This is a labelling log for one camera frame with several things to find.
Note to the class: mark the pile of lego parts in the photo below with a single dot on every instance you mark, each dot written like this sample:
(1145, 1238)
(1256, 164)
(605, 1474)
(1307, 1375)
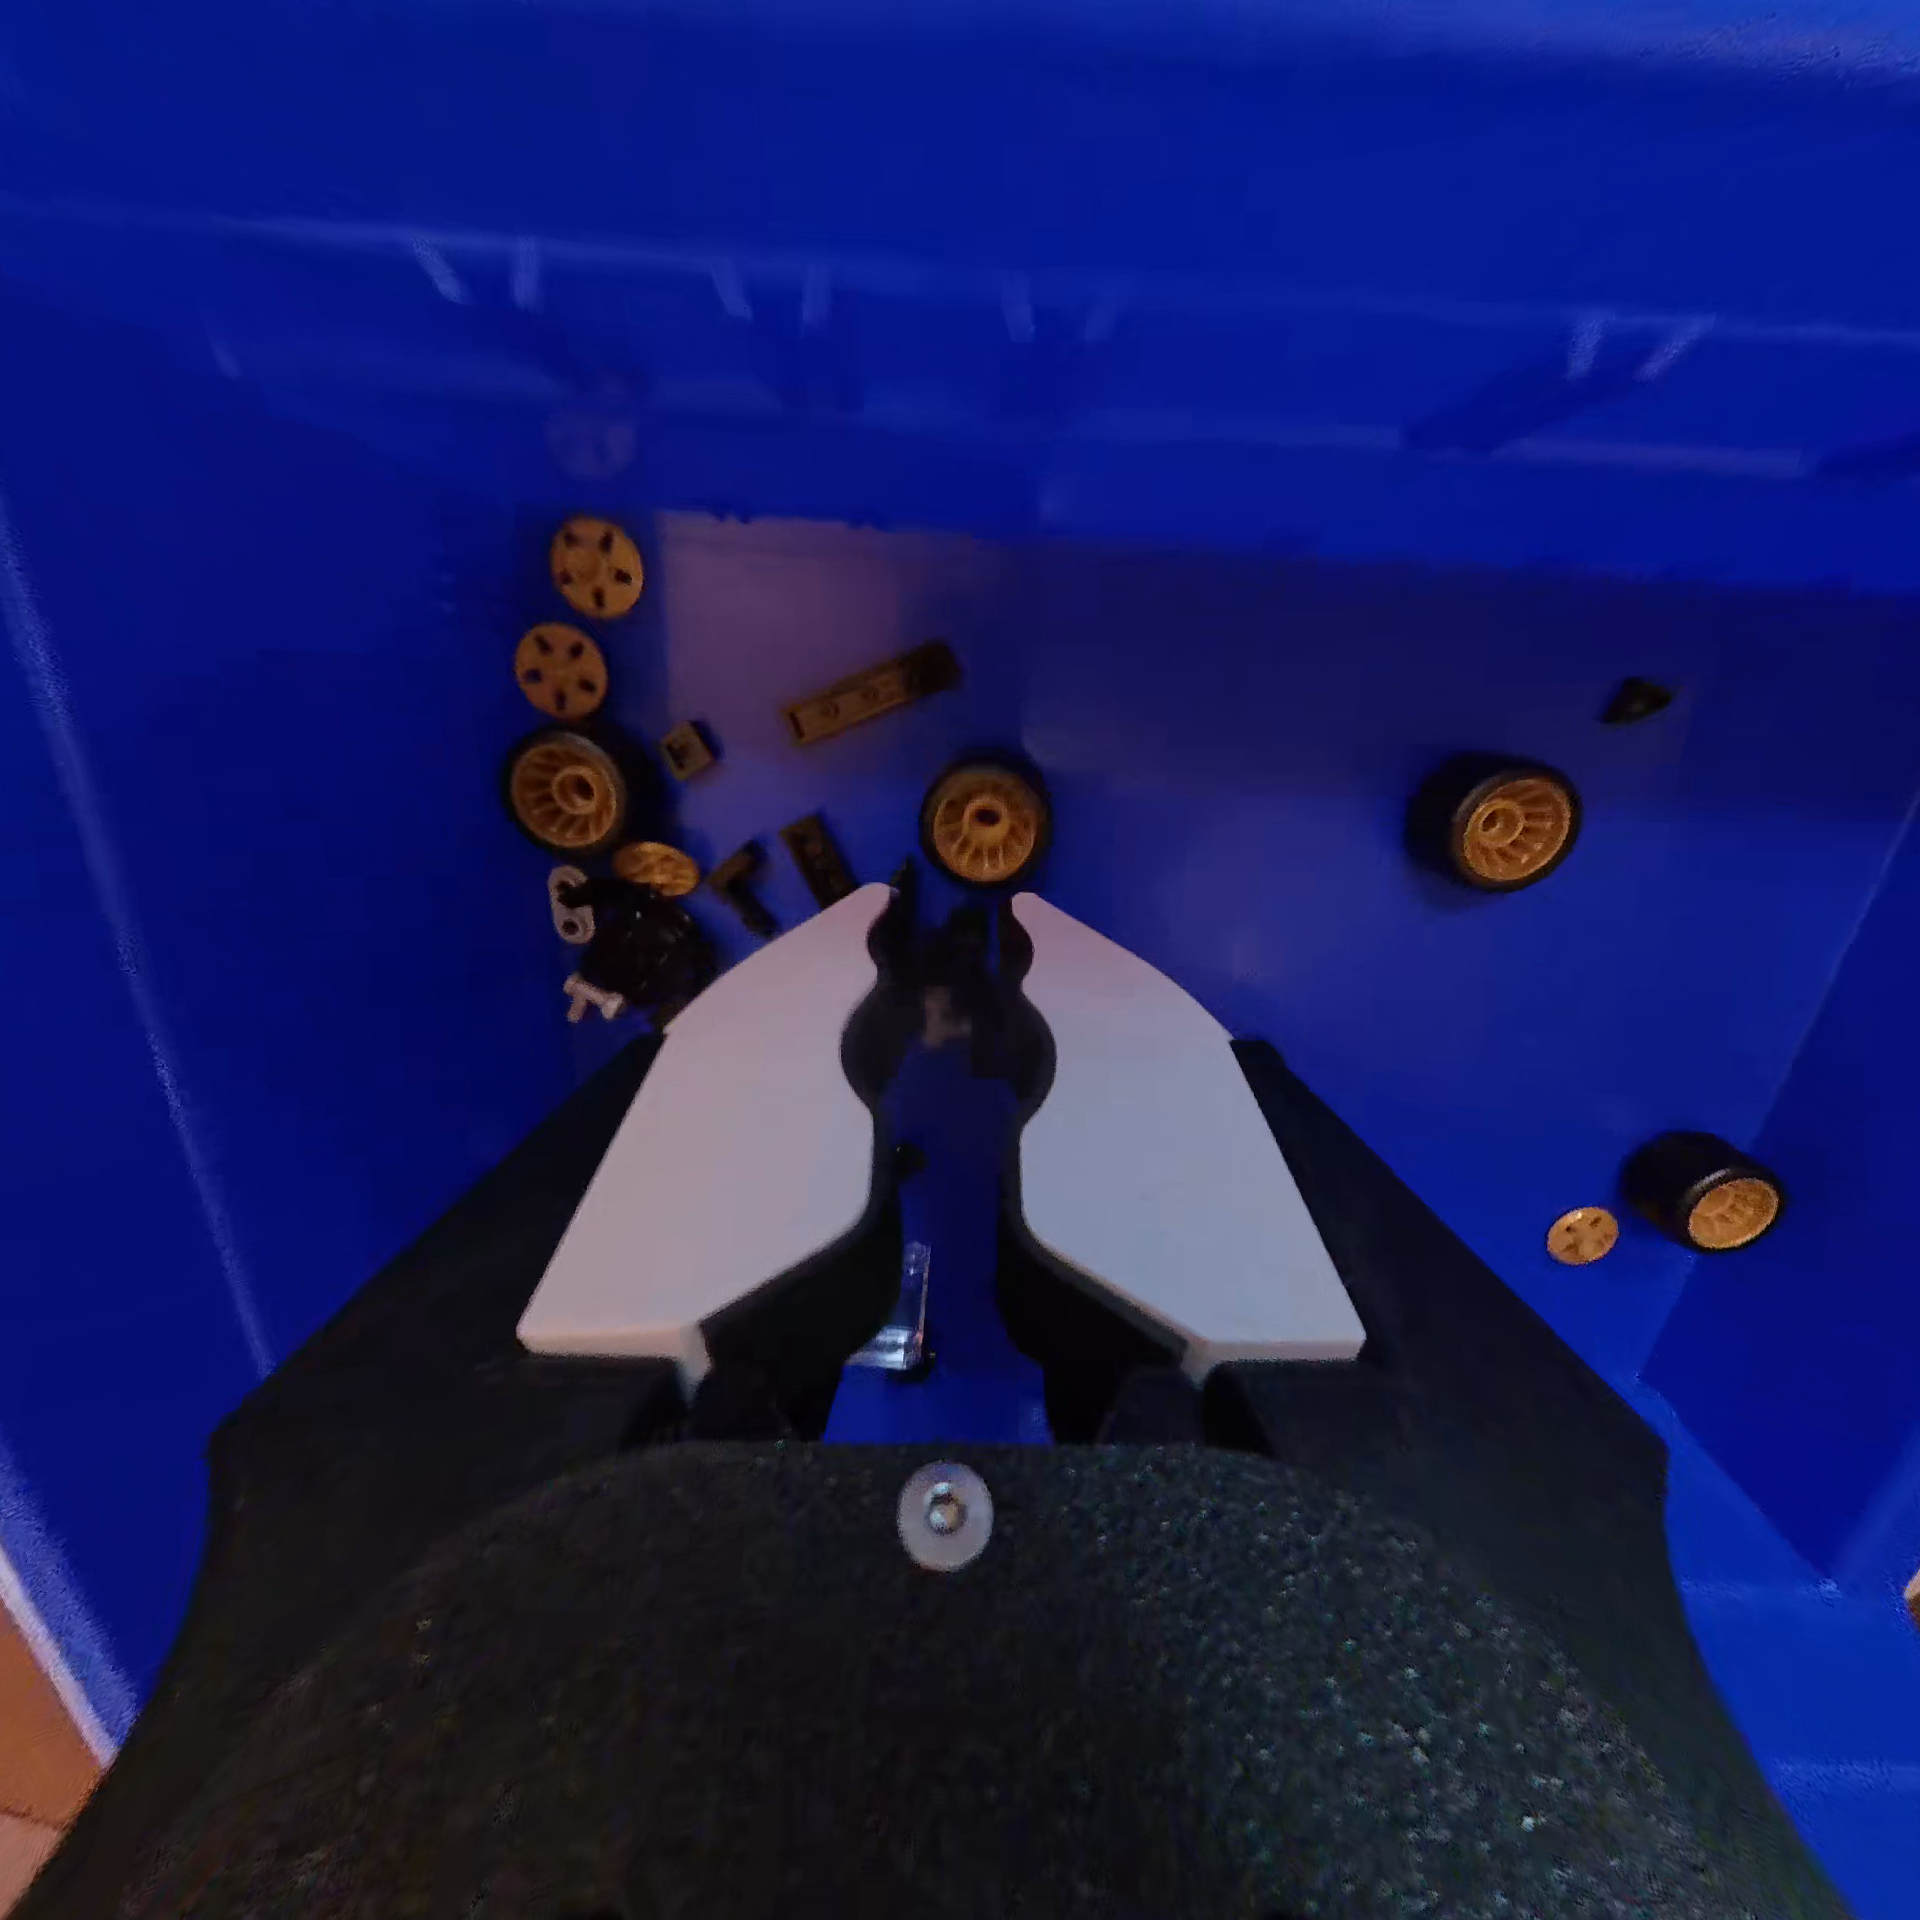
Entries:
(988, 813)

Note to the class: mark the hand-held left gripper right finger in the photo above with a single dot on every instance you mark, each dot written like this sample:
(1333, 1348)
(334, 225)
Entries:
(1183, 1185)

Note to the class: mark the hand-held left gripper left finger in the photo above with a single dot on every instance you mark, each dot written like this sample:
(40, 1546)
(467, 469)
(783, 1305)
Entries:
(705, 1185)

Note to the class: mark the blue plastic bin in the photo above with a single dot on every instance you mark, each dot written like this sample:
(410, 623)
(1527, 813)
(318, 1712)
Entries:
(1260, 363)

